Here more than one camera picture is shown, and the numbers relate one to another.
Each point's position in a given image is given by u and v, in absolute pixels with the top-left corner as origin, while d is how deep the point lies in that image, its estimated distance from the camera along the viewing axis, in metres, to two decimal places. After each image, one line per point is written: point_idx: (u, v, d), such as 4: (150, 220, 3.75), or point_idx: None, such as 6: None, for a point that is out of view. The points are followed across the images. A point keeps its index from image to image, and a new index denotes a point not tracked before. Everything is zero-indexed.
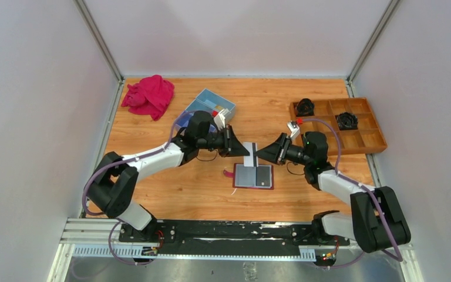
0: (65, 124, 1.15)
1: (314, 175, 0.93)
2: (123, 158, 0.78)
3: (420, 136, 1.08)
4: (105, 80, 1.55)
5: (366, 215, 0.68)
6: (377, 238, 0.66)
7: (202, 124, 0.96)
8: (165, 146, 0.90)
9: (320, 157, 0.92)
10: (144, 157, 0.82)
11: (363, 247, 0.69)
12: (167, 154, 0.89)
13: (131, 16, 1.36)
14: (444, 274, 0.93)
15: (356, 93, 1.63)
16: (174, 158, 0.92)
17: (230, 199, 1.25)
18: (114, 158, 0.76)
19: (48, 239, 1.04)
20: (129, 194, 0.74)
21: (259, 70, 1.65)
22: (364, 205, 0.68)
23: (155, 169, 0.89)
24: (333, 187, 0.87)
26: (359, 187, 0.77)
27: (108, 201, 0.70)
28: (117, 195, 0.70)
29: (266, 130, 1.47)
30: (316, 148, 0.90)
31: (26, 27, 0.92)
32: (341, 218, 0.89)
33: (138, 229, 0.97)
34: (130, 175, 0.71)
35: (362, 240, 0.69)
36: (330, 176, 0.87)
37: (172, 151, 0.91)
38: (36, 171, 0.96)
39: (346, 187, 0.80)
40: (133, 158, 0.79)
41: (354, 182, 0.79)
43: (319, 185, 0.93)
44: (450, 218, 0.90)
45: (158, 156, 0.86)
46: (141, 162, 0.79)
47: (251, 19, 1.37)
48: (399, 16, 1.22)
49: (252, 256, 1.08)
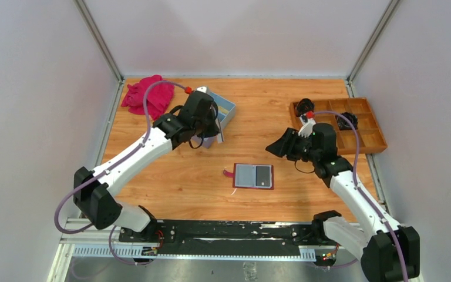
0: (65, 124, 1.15)
1: (325, 168, 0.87)
2: (94, 174, 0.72)
3: (420, 136, 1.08)
4: (105, 80, 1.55)
5: (384, 255, 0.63)
6: (387, 276, 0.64)
7: (202, 102, 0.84)
8: (144, 140, 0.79)
9: (329, 147, 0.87)
10: (115, 167, 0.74)
11: (370, 278, 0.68)
12: (150, 147, 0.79)
13: (131, 16, 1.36)
14: (444, 274, 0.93)
15: (356, 93, 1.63)
16: (163, 146, 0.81)
17: (230, 199, 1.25)
18: (86, 174, 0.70)
19: (48, 239, 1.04)
20: (109, 207, 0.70)
21: (259, 70, 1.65)
22: (387, 247, 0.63)
23: (144, 165, 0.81)
24: (349, 201, 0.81)
26: (383, 223, 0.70)
27: (93, 218, 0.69)
28: (97, 212, 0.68)
29: (266, 130, 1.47)
30: (323, 136, 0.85)
31: (26, 26, 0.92)
32: (342, 228, 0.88)
33: (138, 230, 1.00)
34: (100, 195, 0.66)
35: (370, 272, 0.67)
36: (346, 185, 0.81)
37: (155, 143, 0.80)
38: (36, 171, 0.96)
39: (366, 215, 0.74)
40: (103, 172, 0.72)
41: (377, 213, 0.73)
43: (330, 181, 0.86)
44: (450, 218, 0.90)
45: (139, 155, 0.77)
46: (113, 174, 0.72)
47: (250, 19, 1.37)
48: (399, 17, 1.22)
49: (252, 256, 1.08)
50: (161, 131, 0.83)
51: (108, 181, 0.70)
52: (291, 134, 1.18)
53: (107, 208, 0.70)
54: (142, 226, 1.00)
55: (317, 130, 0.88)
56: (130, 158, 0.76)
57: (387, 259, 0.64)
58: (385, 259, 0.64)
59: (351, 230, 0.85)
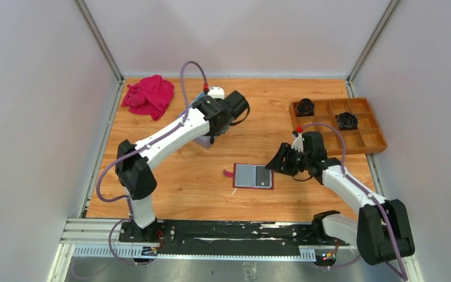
0: (64, 123, 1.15)
1: (316, 167, 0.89)
2: (135, 148, 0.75)
3: (420, 136, 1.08)
4: (105, 80, 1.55)
5: (372, 227, 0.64)
6: (381, 251, 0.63)
7: (242, 102, 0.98)
8: (184, 119, 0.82)
9: (318, 147, 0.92)
10: (155, 143, 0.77)
11: (367, 258, 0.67)
12: (189, 127, 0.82)
13: (131, 16, 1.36)
14: (445, 274, 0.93)
15: (356, 93, 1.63)
16: (201, 127, 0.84)
17: (230, 199, 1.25)
18: (128, 147, 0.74)
19: (48, 238, 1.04)
20: (150, 180, 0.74)
21: (259, 70, 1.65)
22: (373, 217, 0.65)
23: (181, 145, 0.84)
24: (340, 190, 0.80)
26: (369, 198, 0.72)
27: (132, 190, 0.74)
28: (137, 183, 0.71)
29: (266, 130, 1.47)
30: (310, 138, 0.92)
31: (27, 27, 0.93)
32: (340, 221, 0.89)
33: (141, 226, 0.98)
34: (141, 167, 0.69)
35: (365, 252, 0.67)
36: (335, 175, 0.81)
37: (194, 123, 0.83)
38: (33, 171, 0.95)
39: (354, 194, 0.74)
40: (145, 147, 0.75)
41: (364, 191, 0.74)
43: (322, 178, 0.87)
44: None
45: (179, 134, 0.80)
46: (153, 149, 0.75)
47: (250, 20, 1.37)
48: (399, 16, 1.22)
49: (252, 256, 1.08)
50: (199, 113, 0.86)
51: (148, 155, 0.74)
52: (285, 147, 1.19)
53: (147, 180, 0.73)
54: (145, 224, 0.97)
55: (305, 135, 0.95)
56: (171, 138, 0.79)
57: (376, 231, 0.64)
58: (374, 230, 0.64)
59: (350, 223, 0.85)
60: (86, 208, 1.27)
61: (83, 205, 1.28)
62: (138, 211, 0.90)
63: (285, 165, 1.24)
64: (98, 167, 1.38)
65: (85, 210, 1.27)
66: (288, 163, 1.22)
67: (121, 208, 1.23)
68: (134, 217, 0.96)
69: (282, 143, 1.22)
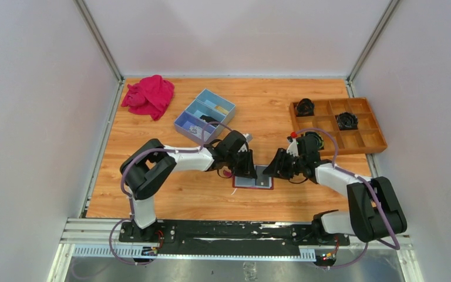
0: (65, 122, 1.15)
1: (310, 169, 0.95)
2: (164, 147, 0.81)
3: (419, 136, 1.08)
4: (105, 80, 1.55)
5: (362, 205, 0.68)
6: (374, 228, 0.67)
7: (238, 141, 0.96)
8: (201, 148, 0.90)
9: (313, 151, 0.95)
10: (182, 151, 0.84)
11: (361, 236, 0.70)
12: (201, 156, 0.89)
13: (131, 16, 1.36)
14: (444, 274, 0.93)
15: (356, 93, 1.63)
16: (205, 161, 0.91)
17: (230, 199, 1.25)
18: (155, 145, 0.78)
19: (48, 238, 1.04)
20: (160, 183, 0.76)
21: (259, 70, 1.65)
22: (361, 195, 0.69)
23: (187, 167, 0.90)
24: (332, 183, 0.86)
26: (356, 178, 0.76)
27: (137, 185, 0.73)
28: (150, 180, 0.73)
29: (266, 130, 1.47)
30: (305, 142, 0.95)
31: (27, 28, 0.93)
32: (338, 214, 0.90)
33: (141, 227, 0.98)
34: (169, 165, 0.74)
35: (359, 230, 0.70)
36: (328, 168, 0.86)
37: (205, 154, 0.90)
38: (33, 171, 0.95)
39: (343, 178, 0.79)
40: (173, 150, 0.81)
41: (352, 174, 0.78)
43: (316, 178, 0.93)
44: (450, 218, 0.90)
45: (195, 156, 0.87)
46: (178, 155, 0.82)
47: (250, 20, 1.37)
48: (399, 16, 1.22)
49: (252, 257, 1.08)
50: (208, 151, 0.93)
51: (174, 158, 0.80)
52: (282, 151, 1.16)
53: (158, 182, 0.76)
54: (145, 224, 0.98)
55: (299, 138, 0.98)
56: (190, 156, 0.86)
57: (367, 210, 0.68)
58: (365, 209, 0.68)
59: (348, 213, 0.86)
60: (86, 208, 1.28)
61: (83, 204, 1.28)
62: (138, 212, 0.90)
63: (280, 168, 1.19)
64: (98, 167, 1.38)
65: (85, 210, 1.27)
66: (283, 167, 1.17)
67: (121, 208, 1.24)
68: (134, 217, 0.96)
69: (279, 148, 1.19)
